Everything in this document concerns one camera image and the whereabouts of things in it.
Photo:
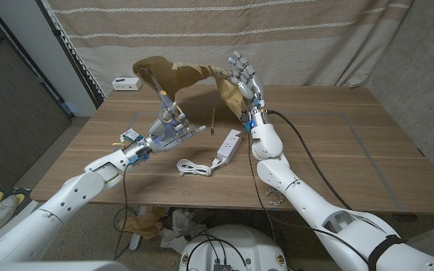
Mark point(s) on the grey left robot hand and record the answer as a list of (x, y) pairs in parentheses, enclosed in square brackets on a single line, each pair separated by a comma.
[(164, 137)]

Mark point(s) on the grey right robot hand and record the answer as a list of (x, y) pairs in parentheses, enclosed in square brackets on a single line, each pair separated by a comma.
[(254, 92)]

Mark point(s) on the grey yellow scissors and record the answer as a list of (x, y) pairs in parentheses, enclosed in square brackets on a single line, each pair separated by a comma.
[(162, 96)]

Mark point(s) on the floral patterned cloth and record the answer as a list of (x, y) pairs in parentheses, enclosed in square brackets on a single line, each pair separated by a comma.
[(172, 75)]

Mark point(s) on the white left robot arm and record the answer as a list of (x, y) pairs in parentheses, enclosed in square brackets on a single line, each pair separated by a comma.
[(58, 211)]

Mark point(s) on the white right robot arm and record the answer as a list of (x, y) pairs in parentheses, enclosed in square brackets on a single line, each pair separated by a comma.
[(315, 207)]

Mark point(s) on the crumpled white paper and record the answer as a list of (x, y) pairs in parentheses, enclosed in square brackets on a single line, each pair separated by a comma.
[(183, 224)]

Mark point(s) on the crumpled brown paper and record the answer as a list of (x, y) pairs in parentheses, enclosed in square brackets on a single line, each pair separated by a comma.
[(141, 226)]

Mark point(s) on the small wooden clothespin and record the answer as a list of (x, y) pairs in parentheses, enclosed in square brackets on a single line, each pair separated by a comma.
[(213, 120)]

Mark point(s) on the white power strip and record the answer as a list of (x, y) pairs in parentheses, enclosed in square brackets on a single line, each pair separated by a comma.
[(230, 146)]

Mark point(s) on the beige striped curtain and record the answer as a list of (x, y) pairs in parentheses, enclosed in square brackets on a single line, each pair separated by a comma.
[(296, 45)]

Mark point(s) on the white outlet box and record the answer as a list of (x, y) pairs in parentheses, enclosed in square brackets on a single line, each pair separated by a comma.
[(126, 84)]

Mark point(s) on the white table leg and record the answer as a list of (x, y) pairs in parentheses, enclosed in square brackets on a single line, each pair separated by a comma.
[(136, 241)]

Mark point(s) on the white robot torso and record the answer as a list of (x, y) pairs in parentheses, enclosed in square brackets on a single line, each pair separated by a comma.
[(239, 244)]

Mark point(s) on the dark grey door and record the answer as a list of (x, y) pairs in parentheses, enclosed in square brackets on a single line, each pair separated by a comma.
[(10, 113)]

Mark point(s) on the white floor platform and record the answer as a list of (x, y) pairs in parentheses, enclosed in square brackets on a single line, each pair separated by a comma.
[(25, 214)]

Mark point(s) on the grey fabric curtain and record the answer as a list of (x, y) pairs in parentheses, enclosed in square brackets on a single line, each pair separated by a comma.
[(420, 75)]

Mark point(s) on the black frame with zigzag trim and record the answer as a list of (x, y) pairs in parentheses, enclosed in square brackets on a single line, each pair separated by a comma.
[(70, 56)]

